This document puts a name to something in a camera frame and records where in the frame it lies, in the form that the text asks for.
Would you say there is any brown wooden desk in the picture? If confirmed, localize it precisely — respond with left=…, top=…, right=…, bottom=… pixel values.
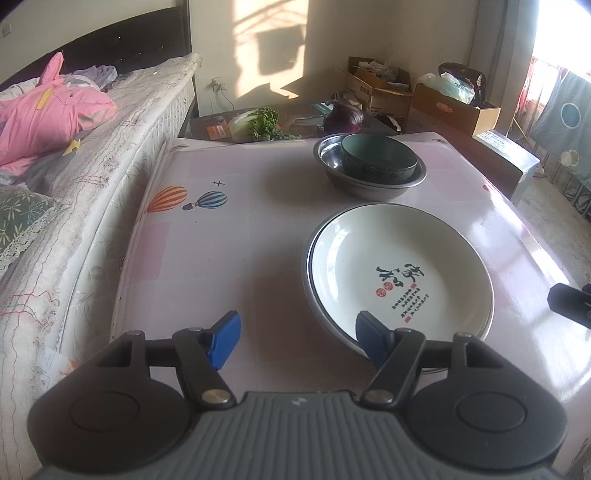
left=443, top=134, right=525, bottom=201

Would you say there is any white mattress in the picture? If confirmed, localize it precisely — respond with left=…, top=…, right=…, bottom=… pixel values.
left=0, top=52, right=204, bottom=462

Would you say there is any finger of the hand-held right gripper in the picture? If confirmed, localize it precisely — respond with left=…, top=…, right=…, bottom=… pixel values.
left=549, top=284, right=591, bottom=329

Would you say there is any white printed ceramic plate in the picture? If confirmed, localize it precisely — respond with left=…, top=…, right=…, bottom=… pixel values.
left=307, top=204, right=496, bottom=344

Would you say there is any dark side table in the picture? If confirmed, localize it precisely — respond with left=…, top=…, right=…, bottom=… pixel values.
left=188, top=99, right=407, bottom=141

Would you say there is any napa cabbage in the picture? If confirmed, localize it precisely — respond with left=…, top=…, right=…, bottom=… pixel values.
left=228, top=107, right=301, bottom=143

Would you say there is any large steel plate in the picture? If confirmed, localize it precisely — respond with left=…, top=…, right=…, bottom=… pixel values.
left=301, top=217, right=490, bottom=374

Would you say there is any white plastic bag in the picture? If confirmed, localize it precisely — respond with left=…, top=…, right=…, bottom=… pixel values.
left=417, top=71, right=476, bottom=104

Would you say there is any steel bowl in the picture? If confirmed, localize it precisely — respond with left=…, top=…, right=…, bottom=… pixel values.
left=313, top=135, right=427, bottom=201
left=314, top=135, right=426, bottom=185

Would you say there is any mattress paper tag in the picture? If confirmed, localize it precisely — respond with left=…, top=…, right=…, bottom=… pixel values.
left=39, top=348, right=68, bottom=393

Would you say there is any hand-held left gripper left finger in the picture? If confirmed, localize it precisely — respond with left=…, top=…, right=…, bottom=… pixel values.
left=97, top=311, right=242, bottom=409

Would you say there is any grey cabinet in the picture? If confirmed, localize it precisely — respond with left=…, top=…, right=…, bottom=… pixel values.
left=472, top=129, right=541, bottom=206

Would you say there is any red onion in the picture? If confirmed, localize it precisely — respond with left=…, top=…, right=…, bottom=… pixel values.
left=323, top=100, right=365, bottom=136

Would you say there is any teal ceramic bowl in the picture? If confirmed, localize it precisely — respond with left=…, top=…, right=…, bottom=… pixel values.
left=340, top=134, right=419, bottom=180

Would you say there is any purple cloth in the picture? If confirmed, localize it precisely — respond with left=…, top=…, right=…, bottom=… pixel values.
left=62, top=65, right=118, bottom=90

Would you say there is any brown cardboard box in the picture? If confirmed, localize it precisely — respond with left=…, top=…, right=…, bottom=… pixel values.
left=406, top=82, right=502, bottom=137

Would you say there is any black plastic bag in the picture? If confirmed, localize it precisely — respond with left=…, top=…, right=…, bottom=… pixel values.
left=438, top=62, right=489, bottom=110

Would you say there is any blue hanging cloth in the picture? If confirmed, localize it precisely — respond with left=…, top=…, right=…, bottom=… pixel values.
left=529, top=71, right=591, bottom=160

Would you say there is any red floral hanging cloth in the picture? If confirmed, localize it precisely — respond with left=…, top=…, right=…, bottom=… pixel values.
left=519, top=56, right=563, bottom=121

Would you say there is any green patterned pillow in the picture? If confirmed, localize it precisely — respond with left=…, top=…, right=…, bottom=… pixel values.
left=0, top=187, right=58, bottom=278

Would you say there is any open cardboard carton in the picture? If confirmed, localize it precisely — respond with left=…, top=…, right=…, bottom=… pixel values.
left=346, top=55, right=415, bottom=121

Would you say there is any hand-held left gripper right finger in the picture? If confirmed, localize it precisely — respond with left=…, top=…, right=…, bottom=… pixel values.
left=355, top=311, right=509, bottom=409

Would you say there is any dark wooden headboard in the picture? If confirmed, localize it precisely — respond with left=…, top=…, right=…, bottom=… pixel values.
left=0, top=0, right=192, bottom=90

